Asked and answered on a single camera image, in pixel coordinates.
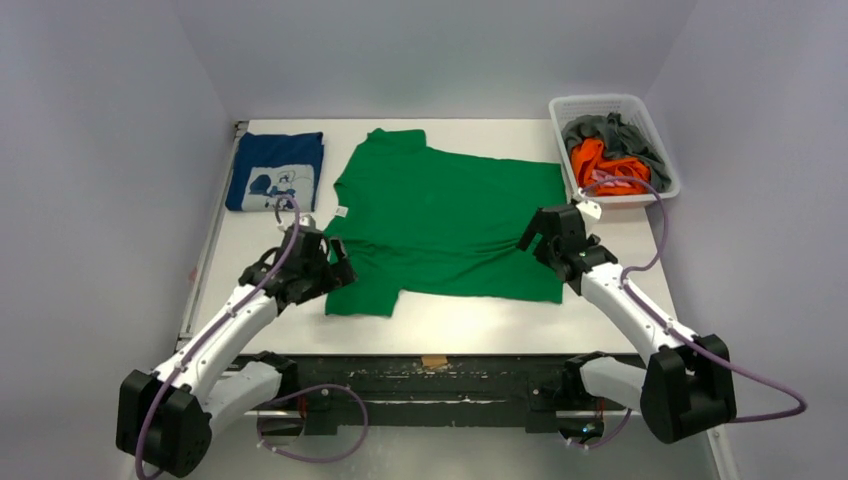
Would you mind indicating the folded navy printed t-shirt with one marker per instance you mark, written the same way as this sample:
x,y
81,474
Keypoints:
x,y
266,166

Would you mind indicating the grey t-shirt in basket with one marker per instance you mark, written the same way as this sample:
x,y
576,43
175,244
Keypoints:
x,y
621,139

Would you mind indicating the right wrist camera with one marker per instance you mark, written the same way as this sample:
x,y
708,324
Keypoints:
x,y
589,210

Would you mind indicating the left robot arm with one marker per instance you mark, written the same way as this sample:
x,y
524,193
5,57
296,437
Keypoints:
x,y
168,417

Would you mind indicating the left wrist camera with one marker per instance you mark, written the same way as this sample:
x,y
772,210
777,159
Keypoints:
x,y
302,221

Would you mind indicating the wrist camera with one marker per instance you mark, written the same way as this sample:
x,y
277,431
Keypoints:
x,y
302,221
589,210

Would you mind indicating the black table front rail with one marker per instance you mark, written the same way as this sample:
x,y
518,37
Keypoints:
x,y
524,391

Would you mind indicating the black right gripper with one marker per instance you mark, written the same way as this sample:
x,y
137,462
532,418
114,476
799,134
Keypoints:
x,y
553,234

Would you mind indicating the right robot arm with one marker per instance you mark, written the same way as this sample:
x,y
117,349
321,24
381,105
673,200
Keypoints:
x,y
685,386

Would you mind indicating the green t-shirt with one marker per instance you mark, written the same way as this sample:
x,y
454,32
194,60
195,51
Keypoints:
x,y
413,218

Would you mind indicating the pink garment in basket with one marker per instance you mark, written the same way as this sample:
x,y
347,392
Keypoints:
x,y
604,178

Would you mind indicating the orange t-shirt in basket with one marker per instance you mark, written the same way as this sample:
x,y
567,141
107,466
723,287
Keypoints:
x,y
589,155

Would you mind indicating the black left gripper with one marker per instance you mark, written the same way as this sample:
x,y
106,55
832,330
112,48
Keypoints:
x,y
336,274

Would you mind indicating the white plastic laundry basket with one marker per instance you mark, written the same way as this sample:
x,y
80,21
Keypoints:
x,y
565,109

